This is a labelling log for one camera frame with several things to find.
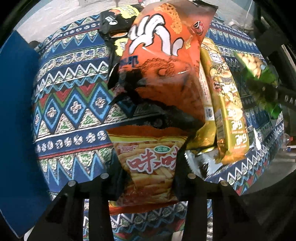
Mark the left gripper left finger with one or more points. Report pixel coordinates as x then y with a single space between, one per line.
64 216

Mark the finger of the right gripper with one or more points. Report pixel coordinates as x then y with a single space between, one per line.
262 91

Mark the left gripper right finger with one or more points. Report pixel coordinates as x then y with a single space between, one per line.
231 218

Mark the green pea snack bag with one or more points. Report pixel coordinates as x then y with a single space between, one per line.
255 68

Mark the yellow popcorn snack bag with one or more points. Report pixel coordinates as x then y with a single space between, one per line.
225 124

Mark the silver foil snack bag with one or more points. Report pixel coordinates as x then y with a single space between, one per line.
205 162

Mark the orange fries snack bag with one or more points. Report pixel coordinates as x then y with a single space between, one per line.
149 157

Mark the large orange chips bag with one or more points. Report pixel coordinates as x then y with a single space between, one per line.
161 61

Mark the black yellow snack bag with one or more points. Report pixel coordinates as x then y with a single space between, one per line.
115 24

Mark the blue cardboard box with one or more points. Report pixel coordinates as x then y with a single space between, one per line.
24 192

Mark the blue patterned tablecloth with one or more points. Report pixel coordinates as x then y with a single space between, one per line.
72 112

